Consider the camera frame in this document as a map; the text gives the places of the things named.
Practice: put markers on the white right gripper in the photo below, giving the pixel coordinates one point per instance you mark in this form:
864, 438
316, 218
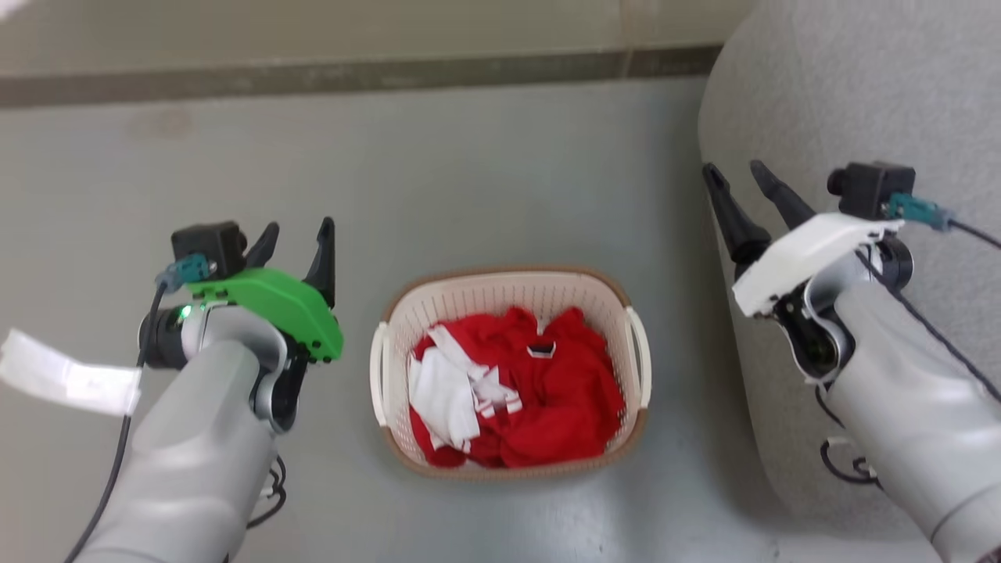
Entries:
813, 242

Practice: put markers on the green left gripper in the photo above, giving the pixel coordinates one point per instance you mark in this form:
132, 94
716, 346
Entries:
281, 305

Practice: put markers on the cream perforated plastic laundry basket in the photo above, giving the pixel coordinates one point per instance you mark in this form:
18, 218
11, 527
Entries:
500, 293

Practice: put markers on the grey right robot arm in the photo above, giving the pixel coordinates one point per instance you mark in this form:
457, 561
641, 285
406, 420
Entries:
923, 422

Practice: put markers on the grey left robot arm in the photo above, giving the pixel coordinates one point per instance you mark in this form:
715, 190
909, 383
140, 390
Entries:
195, 453

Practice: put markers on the grey fabric sofa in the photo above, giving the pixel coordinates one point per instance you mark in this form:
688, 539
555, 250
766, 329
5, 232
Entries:
821, 94

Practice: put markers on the grey baseboard strip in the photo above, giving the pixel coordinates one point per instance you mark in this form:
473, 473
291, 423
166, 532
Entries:
313, 77

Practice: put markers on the white garment with red stripes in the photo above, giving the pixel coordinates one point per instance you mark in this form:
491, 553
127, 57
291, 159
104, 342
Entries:
442, 391

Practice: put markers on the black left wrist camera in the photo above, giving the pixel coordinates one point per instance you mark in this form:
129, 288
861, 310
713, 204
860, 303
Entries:
207, 242

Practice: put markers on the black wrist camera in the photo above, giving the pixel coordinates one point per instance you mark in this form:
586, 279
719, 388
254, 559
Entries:
207, 242
872, 188

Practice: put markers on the teal left camera connector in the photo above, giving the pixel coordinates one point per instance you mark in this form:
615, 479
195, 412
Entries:
186, 271

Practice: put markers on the teal camera connector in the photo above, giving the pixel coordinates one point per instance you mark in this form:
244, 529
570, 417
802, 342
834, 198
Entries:
186, 271
919, 209

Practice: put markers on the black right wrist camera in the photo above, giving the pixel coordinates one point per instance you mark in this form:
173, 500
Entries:
872, 188

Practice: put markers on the teal right camera connector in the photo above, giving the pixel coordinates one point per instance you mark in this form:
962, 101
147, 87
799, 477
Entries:
919, 209

